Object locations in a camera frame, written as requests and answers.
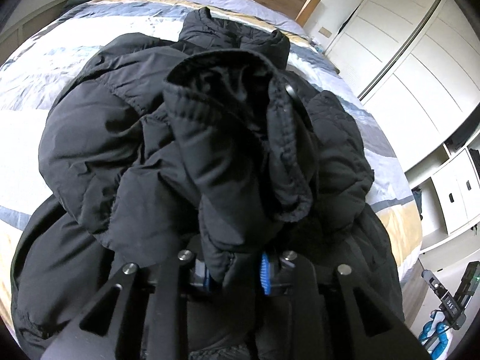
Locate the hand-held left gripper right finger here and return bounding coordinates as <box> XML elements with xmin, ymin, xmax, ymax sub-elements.
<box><xmin>258</xmin><ymin>249</ymin><xmax>432</xmax><ymax>360</ymax></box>

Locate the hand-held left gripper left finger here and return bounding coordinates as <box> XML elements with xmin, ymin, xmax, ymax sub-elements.
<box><xmin>39</xmin><ymin>249</ymin><xmax>215</xmax><ymax>360</ymax></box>

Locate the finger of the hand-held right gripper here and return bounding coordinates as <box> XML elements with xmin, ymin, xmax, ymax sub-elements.
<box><xmin>422</xmin><ymin>270</ymin><xmax>449</xmax><ymax>308</ymax></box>

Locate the black puffer jacket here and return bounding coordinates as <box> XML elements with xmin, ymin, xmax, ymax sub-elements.
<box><xmin>11</xmin><ymin>7</ymin><xmax>407</xmax><ymax>360</ymax></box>

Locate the person's right hand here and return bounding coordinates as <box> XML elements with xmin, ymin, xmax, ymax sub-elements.
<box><xmin>418</xmin><ymin>320</ymin><xmax>452</xmax><ymax>355</ymax></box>

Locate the white shelf cabinet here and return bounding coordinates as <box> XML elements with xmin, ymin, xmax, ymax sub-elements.
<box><xmin>405</xmin><ymin>120</ymin><xmax>480</xmax><ymax>252</ymax></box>

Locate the white wardrobe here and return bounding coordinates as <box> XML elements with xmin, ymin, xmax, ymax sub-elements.
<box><xmin>324</xmin><ymin>0</ymin><xmax>480</xmax><ymax>175</ymax></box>

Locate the striped patchwork quilt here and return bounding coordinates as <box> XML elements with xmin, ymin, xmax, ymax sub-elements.
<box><xmin>0</xmin><ymin>0</ymin><xmax>422</xmax><ymax>289</ymax></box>

